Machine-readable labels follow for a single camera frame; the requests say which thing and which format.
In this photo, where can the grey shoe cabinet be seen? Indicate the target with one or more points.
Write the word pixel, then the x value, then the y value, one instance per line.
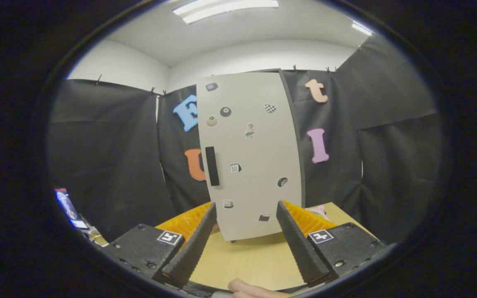
pixel 303 194

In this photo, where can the large ceiling light panel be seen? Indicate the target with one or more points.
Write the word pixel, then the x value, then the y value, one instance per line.
pixel 222 7

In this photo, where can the white and gold device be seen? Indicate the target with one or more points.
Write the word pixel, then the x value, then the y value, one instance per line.
pixel 95 236

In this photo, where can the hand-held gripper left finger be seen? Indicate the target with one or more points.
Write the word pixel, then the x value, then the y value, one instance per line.
pixel 193 248

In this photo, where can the small ceiling light panel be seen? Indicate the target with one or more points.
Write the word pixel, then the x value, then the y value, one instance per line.
pixel 362 28

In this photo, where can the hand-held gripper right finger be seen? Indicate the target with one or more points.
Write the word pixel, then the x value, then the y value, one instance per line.
pixel 300 248

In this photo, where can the black backdrop cloth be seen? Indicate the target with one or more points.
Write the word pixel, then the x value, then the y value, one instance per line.
pixel 110 157

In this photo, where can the green pink plush toy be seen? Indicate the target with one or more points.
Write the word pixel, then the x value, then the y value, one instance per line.
pixel 319 212

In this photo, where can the grey shoe cabinet door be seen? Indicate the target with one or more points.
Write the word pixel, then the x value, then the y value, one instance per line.
pixel 255 174

